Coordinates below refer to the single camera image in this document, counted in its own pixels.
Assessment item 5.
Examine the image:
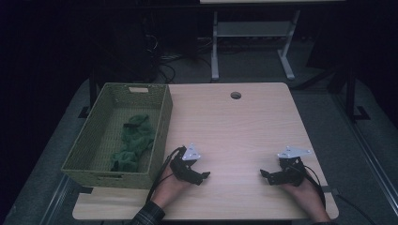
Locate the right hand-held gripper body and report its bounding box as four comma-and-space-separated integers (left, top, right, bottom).
270, 145, 313, 187

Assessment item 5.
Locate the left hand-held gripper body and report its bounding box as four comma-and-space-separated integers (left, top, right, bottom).
169, 142, 203, 186

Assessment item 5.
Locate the green fleece pet garment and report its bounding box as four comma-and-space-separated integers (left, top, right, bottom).
110, 113, 157, 173

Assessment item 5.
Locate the green woven basket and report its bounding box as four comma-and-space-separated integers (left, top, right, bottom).
61, 82, 174, 190

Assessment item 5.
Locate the person's left hand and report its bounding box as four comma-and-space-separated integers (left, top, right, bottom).
150, 166, 192, 209

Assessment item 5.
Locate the person's right hand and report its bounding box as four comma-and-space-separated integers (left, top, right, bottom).
279, 180, 331, 224

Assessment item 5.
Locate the grey tape strip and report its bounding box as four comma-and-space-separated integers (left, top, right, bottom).
319, 185, 340, 195

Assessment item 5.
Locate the black metal stand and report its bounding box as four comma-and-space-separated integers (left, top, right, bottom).
327, 60, 372, 122
77, 69, 99, 120

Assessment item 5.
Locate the grey metal stand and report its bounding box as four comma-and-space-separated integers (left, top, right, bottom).
210, 9, 301, 83

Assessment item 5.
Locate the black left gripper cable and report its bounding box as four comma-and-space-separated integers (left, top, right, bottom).
145, 145, 186, 203

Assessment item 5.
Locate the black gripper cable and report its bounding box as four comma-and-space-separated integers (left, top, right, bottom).
145, 145, 186, 203
297, 163, 327, 209

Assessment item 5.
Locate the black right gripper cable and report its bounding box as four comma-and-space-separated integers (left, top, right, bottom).
297, 163, 327, 209

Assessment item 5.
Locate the black floor cable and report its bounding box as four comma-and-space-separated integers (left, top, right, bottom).
336, 193, 378, 225

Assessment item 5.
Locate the bundle of floor cables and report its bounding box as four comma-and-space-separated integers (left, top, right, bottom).
146, 32, 214, 84

